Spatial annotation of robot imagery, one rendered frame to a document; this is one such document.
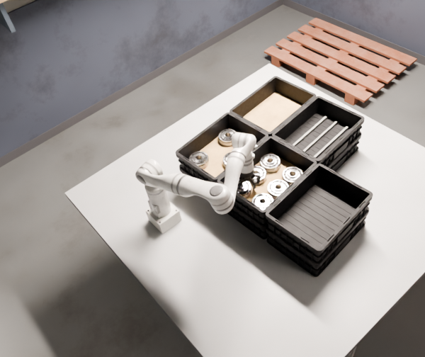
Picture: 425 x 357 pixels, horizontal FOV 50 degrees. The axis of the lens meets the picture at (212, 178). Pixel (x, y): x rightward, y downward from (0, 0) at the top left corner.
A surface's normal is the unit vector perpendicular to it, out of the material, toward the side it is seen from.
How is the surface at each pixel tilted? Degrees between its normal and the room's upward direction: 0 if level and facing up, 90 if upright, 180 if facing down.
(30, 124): 90
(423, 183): 0
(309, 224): 0
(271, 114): 0
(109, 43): 90
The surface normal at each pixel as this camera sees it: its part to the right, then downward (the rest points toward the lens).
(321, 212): -0.11, -0.65
